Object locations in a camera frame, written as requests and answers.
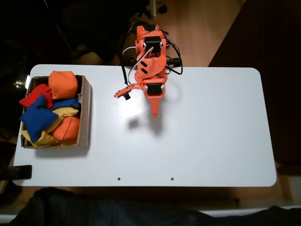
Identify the cardboard box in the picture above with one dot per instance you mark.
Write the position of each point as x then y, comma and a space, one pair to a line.
85, 122

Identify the small shiny object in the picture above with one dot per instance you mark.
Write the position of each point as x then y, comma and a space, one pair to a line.
17, 84

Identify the black table clamp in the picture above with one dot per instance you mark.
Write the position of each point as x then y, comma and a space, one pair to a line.
175, 61
18, 172

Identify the person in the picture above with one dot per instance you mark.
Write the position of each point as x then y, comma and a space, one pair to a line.
94, 212

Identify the office chair base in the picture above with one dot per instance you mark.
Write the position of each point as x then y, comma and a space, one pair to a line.
154, 9

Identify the yellow fabric bean bag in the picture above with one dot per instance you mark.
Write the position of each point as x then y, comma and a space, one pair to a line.
47, 140
68, 111

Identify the wooden table leg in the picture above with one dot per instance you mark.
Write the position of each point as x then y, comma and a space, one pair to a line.
284, 183

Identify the blue fabric bean bag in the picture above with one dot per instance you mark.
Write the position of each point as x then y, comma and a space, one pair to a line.
68, 103
37, 117

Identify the orange gripper camera mount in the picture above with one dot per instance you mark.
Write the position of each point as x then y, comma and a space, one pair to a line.
121, 92

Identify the orange fabric bean bag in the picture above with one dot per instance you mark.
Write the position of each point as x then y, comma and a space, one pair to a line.
67, 128
63, 84

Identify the red fabric bean bag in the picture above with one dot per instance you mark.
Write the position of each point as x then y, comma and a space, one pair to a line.
38, 93

